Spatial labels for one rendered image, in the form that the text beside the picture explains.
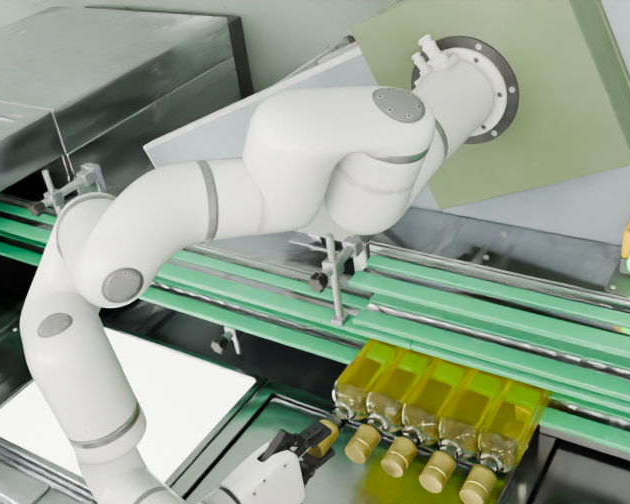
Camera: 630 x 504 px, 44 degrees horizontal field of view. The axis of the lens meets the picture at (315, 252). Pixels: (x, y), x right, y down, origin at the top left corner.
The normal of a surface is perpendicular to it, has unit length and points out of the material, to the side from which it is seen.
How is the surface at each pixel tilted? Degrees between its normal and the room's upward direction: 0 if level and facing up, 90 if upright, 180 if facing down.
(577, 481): 90
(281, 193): 27
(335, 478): 90
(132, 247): 65
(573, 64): 1
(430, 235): 90
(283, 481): 73
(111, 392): 90
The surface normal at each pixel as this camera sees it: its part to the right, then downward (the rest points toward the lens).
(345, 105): 0.22, -0.63
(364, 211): -0.17, 0.69
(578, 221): -0.52, 0.52
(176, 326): -0.12, -0.83
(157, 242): 0.70, 0.32
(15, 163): 0.84, 0.20
